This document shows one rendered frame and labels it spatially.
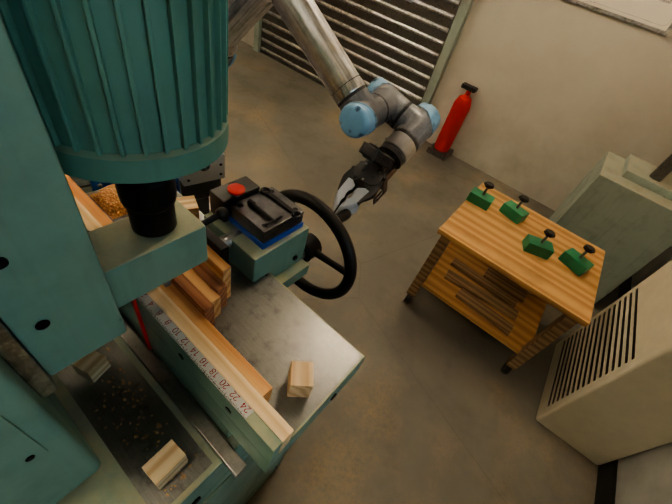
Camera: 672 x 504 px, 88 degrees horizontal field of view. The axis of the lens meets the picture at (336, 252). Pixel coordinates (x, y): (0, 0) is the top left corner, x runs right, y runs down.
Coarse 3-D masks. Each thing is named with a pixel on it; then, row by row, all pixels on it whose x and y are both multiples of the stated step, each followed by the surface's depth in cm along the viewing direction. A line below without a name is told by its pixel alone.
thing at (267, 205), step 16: (224, 192) 60; (256, 192) 63; (272, 192) 64; (240, 208) 59; (272, 208) 61; (240, 224) 60; (256, 224) 57; (272, 224) 58; (288, 224) 61; (256, 240) 59; (272, 240) 60
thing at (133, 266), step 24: (192, 216) 46; (96, 240) 40; (120, 240) 41; (144, 240) 41; (168, 240) 42; (192, 240) 45; (120, 264) 39; (144, 264) 41; (168, 264) 44; (192, 264) 48; (120, 288) 40; (144, 288) 43
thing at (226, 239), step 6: (210, 234) 54; (228, 234) 60; (234, 234) 60; (210, 240) 54; (216, 240) 54; (222, 240) 58; (228, 240) 59; (210, 246) 55; (216, 246) 53; (222, 246) 53; (228, 246) 54; (216, 252) 54; (222, 252) 53; (228, 252) 55; (222, 258) 54; (228, 258) 56
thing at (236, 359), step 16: (80, 192) 62; (96, 208) 60; (176, 288) 53; (176, 304) 51; (192, 304) 52; (192, 320) 50; (208, 336) 49; (224, 352) 48; (240, 368) 47; (256, 384) 46
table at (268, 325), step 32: (96, 192) 68; (256, 288) 61; (224, 320) 55; (256, 320) 57; (288, 320) 58; (320, 320) 59; (256, 352) 53; (288, 352) 54; (320, 352) 55; (352, 352) 56; (192, 384) 51; (320, 384) 52; (224, 416) 47; (288, 416) 48; (288, 448) 50
